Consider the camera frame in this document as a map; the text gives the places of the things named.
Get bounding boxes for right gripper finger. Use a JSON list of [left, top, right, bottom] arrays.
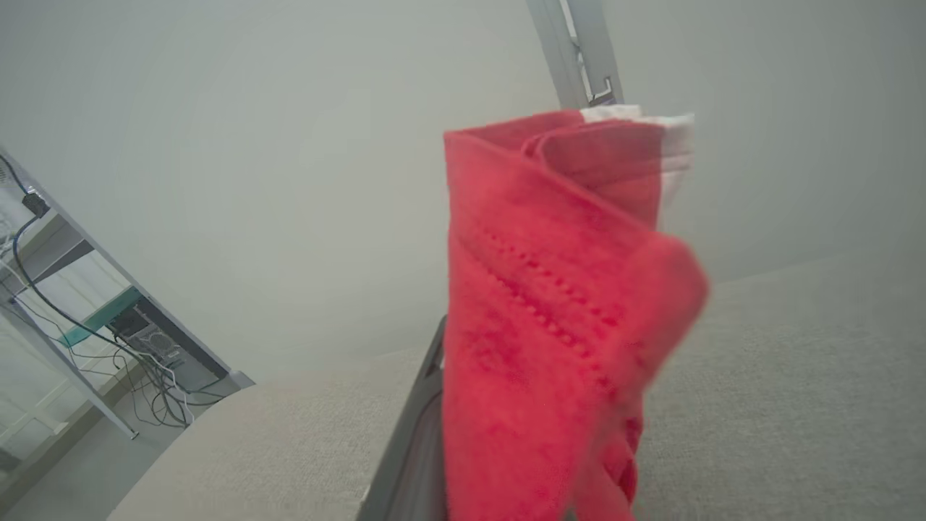
[[358, 315, 446, 521]]

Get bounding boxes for red shorts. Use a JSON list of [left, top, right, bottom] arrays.
[[441, 105, 711, 521]]

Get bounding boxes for black computer tower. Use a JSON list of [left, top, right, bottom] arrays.
[[107, 295, 221, 397]]

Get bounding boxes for teal shelf strip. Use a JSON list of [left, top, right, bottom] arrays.
[[58, 286, 143, 350]]

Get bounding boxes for grey metal table leg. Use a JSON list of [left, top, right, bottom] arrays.
[[0, 297, 140, 440]]

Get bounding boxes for grey slanted frame leg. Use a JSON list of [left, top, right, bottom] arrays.
[[0, 148, 255, 391]]

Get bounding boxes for grey metal partition post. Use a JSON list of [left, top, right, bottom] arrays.
[[524, 0, 588, 111], [564, 0, 624, 106]]

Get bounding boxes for black power cable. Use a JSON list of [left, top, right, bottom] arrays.
[[11, 213, 192, 428]]

